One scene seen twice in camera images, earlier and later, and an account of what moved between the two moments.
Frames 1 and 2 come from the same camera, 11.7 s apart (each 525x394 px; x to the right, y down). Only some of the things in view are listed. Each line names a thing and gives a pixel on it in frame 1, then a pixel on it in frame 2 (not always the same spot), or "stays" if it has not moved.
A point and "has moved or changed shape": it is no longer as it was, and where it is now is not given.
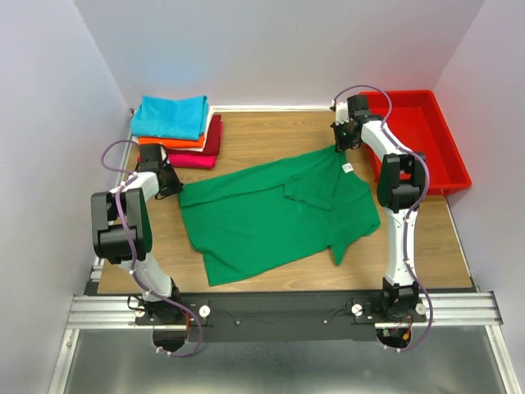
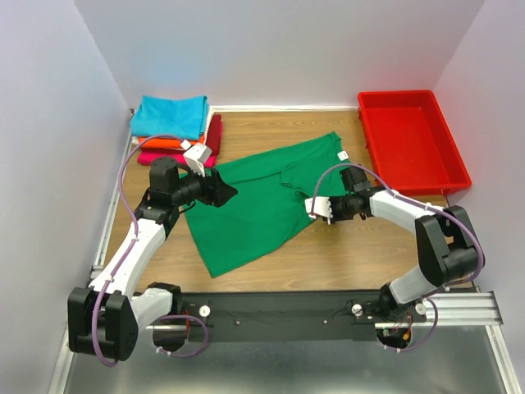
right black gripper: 339,145 -> 335,217
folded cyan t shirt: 171,117 stays
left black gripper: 176,185 -> 216,190
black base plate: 283,317 stays
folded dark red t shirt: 212,139 stays
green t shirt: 253,218 has moved or changed shape
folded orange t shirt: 174,143 stays
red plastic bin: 417,122 stays
